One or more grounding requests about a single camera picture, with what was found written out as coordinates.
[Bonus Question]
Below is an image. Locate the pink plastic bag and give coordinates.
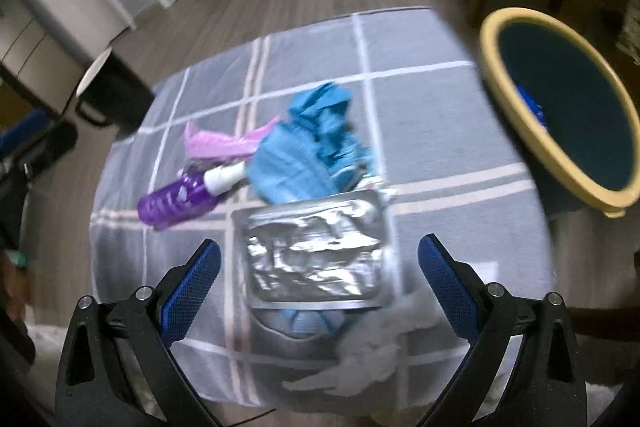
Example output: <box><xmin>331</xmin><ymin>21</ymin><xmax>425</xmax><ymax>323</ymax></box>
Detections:
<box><xmin>184</xmin><ymin>117</ymin><xmax>281</xmax><ymax>160</ymax></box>

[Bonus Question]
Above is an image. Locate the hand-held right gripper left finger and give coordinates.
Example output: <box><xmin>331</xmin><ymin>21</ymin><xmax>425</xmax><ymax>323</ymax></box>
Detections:
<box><xmin>55</xmin><ymin>238</ymin><xmax>222</xmax><ymax>427</ymax></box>

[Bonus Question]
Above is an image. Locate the teal trash bin yellow rim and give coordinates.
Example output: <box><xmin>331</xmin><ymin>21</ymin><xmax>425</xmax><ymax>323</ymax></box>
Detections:
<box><xmin>479</xmin><ymin>7</ymin><xmax>640</xmax><ymax>219</ymax></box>

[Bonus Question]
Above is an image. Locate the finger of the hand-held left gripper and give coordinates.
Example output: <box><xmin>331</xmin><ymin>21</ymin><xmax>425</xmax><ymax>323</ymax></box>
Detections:
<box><xmin>0</xmin><ymin>114</ymin><xmax>51</xmax><ymax>152</ymax></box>
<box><xmin>0</xmin><ymin>122</ymin><xmax>78</xmax><ymax>192</ymax></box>

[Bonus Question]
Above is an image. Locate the blue face mask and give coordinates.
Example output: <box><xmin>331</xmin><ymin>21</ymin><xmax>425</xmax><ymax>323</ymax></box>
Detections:
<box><xmin>262</xmin><ymin>307</ymin><xmax>351</xmax><ymax>339</ymax></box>

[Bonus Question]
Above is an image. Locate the blue packet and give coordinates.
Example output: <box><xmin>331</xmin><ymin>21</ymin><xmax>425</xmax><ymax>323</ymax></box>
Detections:
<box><xmin>517</xmin><ymin>84</ymin><xmax>548</xmax><ymax>125</ymax></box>

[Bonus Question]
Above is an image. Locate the silver foil tray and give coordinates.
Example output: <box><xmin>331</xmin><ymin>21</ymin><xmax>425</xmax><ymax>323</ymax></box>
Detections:
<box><xmin>231</xmin><ymin>177</ymin><xmax>398</xmax><ymax>310</ymax></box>

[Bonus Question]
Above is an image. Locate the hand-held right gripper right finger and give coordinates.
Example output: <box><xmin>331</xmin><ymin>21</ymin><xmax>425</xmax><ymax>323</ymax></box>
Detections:
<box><xmin>417</xmin><ymin>234</ymin><xmax>588</xmax><ymax>427</ymax></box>

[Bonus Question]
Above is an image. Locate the beige cabinet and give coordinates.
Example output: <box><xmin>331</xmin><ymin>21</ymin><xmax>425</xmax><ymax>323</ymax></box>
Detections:
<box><xmin>0</xmin><ymin>0</ymin><xmax>108</xmax><ymax>115</ymax></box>

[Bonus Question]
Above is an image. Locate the black mug white inside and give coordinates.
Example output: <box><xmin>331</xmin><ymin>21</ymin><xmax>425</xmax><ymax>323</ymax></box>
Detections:
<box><xmin>75</xmin><ymin>47</ymin><xmax>156</xmax><ymax>132</ymax></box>

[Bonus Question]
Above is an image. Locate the blue cloth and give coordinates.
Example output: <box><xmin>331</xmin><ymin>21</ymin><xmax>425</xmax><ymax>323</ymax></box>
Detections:
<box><xmin>247</xmin><ymin>82</ymin><xmax>375</xmax><ymax>202</ymax></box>

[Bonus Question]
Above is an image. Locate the purple plastic bottle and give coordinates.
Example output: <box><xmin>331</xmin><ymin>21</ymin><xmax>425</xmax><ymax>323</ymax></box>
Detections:
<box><xmin>137</xmin><ymin>162</ymin><xmax>251</xmax><ymax>230</ymax></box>

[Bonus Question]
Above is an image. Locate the grey checked blanket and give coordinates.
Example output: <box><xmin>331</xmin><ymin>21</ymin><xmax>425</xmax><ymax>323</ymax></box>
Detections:
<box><xmin>90</xmin><ymin>7</ymin><xmax>556</xmax><ymax>413</ymax></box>

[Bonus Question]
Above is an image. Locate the long white tissue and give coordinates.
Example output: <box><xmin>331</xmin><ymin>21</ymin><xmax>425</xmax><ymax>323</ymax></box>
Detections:
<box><xmin>282</xmin><ymin>289</ymin><xmax>441</xmax><ymax>400</ymax></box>

